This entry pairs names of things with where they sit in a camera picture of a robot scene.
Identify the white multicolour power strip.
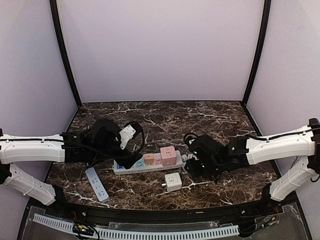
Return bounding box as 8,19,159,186
112,150,183,175

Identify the small pink charger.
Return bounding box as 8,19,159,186
143,153,155,167

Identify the white cube socket adapter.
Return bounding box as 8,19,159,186
162,172,182,192

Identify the pink cube socket adapter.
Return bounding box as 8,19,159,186
160,146,177,167

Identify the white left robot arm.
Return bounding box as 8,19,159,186
0,119,145,206

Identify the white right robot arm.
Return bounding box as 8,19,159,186
183,118,320,202

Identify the blue small power strip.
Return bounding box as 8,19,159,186
85,167,110,204

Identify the white strip cord with plug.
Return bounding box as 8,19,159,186
181,152,198,162

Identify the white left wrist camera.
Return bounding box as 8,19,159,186
119,124,137,150

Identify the white slotted cable duct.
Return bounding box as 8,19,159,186
32,213,240,240

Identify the black front frame rail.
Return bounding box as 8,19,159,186
29,193,298,226

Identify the black left frame post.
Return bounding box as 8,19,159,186
49,0,82,108

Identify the black frame post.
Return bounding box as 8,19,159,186
49,0,82,108
241,0,272,108

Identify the black right frame post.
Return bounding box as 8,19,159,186
241,0,272,108

